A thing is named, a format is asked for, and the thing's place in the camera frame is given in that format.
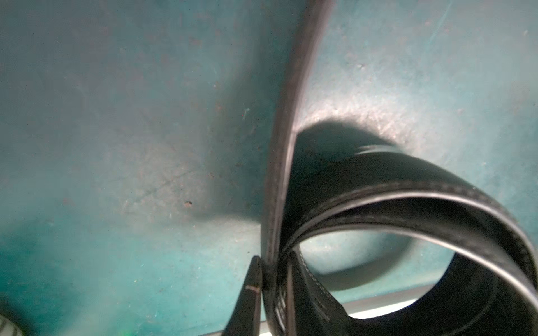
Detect dark green table mat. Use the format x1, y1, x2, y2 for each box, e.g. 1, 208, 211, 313
1, 1, 537, 335

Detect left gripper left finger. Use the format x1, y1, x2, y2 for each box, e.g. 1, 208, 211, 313
222, 256, 263, 336

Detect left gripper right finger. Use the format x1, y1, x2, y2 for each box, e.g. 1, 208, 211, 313
287, 251, 353, 335

